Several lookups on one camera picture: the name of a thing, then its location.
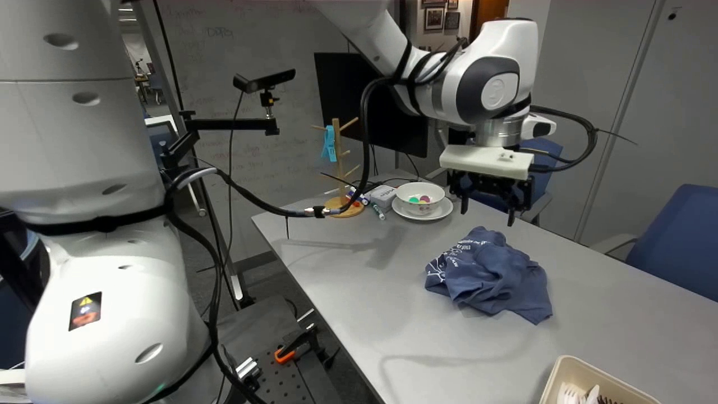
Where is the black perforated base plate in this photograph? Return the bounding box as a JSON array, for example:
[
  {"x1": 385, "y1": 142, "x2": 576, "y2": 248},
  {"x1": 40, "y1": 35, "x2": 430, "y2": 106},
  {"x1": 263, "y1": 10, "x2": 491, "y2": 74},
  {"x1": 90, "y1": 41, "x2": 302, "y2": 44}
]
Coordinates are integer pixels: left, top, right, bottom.
[{"x1": 215, "y1": 293, "x2": 361, "y2": 404}]

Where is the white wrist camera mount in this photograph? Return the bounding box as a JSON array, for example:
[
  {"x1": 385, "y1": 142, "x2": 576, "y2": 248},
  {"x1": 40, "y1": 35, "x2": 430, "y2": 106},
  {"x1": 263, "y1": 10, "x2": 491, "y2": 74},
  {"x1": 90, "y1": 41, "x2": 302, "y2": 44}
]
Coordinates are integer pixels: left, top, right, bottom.
[{"x1": 438, "y1": 144, "x2": 536, "y2": 182}]

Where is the white plate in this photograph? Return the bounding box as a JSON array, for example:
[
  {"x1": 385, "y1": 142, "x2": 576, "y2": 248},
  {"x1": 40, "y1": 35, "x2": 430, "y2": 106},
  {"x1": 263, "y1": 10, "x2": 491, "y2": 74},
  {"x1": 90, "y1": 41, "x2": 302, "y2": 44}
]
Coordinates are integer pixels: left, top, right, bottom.
[{"x1": 389, "y1": 195, "x2": 457, "y2": 223}]

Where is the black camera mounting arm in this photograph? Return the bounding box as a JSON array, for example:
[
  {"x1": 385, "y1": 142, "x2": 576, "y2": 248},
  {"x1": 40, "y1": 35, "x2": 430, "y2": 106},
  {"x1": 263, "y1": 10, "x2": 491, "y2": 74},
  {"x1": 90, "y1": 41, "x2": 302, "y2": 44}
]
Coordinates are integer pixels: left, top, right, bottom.
[{"x1": 158, "y1": 87, "x2": 282, "y2": 164}]

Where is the wooden peg stand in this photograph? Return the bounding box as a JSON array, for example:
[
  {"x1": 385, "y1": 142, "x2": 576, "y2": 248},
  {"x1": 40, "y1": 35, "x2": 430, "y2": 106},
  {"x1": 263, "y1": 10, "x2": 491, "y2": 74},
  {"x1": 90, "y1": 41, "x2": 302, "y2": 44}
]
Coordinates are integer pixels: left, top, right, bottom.
[{"x1": 321, "y1": 116, "x2": 368, "y2": 219}]

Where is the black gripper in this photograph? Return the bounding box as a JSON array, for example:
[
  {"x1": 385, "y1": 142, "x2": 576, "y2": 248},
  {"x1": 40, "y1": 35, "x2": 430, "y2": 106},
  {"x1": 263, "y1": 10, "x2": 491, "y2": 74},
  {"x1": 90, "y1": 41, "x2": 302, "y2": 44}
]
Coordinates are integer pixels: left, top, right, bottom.
[{"x1": 447, "y1": 167, "x2": 533, "y2": 229}]

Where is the framed wall picture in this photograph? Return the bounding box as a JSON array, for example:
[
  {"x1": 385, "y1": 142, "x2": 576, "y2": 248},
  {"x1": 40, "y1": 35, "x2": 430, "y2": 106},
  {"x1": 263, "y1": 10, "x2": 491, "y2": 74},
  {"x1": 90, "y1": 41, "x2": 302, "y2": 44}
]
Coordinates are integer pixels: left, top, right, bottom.
[{"x1": 422, "y1": 5, "x2": 447, "y2": 33}]

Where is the white bowl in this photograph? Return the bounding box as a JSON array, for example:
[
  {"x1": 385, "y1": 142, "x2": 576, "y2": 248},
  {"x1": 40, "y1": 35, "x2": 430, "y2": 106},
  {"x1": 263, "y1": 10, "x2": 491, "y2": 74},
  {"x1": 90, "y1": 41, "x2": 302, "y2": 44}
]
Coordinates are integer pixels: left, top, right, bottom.
[{"x1": 392, "y1": 179, "x2": 447, "y2": 218}]

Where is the blue office chair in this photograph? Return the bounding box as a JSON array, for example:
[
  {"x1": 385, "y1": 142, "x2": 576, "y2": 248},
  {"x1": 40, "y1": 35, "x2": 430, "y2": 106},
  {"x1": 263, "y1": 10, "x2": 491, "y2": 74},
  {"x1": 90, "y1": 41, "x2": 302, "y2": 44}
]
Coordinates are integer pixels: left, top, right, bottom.
[
  {"x1": 597, "y1": 182, "x2": 718, "y2": 304},
  {"x1": 457, "y1": 136, "x2": 564, "y2": 223}
]

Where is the dark laptop screen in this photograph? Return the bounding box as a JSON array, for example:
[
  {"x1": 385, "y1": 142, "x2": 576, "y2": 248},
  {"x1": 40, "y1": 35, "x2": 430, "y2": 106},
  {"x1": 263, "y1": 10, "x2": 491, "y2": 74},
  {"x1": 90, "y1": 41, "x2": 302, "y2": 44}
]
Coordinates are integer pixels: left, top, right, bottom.
[{"x1": 143, "y1": 113, "x2": 185, "y2": 174}]

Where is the black monitor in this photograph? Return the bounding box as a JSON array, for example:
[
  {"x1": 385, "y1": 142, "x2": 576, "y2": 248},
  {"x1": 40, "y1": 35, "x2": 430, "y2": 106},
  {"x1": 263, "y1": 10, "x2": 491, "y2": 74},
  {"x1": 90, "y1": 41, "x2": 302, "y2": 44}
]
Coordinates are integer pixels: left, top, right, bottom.
[{"x1": 311, "y1": 51, "x2": 450, "y2": 158}]

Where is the beige cutlery tray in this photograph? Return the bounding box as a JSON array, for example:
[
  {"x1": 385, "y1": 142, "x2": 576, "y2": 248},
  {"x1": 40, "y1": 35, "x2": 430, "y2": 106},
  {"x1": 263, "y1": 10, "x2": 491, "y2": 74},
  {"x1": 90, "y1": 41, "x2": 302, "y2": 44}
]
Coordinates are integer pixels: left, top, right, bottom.
[{"x1": 536, "y1": 354, "x2": 659, "y2": 404}]

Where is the black stereo camera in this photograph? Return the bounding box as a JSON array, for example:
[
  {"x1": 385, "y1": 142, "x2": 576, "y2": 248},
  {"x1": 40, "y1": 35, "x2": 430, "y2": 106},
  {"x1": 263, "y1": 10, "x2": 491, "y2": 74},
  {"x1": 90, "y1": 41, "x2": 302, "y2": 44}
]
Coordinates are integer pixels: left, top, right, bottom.
[{"x1": 231, "y1": 67, "x2": 299, "y2": 97}]

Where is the blue shirt with white print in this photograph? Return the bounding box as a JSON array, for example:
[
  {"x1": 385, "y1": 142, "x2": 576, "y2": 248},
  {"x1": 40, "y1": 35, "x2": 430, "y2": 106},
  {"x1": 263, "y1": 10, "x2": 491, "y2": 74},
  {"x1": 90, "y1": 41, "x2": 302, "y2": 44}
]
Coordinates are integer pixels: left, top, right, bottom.
[{"x1": 423, "y1": 223, "x2": 555, "y2": 328}]

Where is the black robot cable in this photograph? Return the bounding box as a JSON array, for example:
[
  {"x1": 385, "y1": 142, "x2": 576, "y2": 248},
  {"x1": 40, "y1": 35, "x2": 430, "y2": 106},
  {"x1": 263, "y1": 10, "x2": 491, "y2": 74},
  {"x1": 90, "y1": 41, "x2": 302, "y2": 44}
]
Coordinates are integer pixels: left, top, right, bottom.
[{"x1": 163, "y1": 41, "x2": 600, "y2": 404}]

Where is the orange black clamp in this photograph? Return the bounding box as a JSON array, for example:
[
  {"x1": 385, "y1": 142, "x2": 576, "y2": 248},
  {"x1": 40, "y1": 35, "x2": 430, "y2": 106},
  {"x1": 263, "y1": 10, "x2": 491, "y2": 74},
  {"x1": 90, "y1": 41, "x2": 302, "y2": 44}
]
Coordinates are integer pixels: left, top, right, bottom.
[{"x1": 268, "y1": 321, "x2": 321, "y2": 367}]

